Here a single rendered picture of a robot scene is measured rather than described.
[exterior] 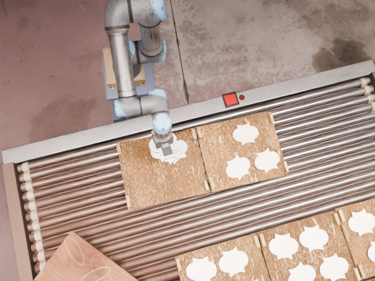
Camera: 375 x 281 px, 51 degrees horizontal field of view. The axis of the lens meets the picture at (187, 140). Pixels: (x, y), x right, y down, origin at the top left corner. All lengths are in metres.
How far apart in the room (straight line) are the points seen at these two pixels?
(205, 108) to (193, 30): 1.38
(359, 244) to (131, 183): 1.16
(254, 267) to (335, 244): 0.42
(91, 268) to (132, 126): 0.73
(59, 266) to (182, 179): 0.69
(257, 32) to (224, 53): 0.35
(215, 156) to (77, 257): 0.81
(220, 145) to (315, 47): 1.74
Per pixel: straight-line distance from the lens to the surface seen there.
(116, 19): 1.58
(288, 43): 3.48
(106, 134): 2.08
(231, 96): 2.14
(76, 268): 1.89
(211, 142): 2.03
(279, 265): 2.02
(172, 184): 1.97
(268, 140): 2.09
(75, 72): 3.27
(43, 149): 2.13
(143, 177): 1.98
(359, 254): 2.16
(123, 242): 1.97
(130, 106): 1.62
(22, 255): 2.05
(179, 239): 1.96
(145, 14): 1.58
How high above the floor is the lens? 2.88
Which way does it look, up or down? 74 degrees down
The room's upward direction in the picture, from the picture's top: 11 degrees clockwise
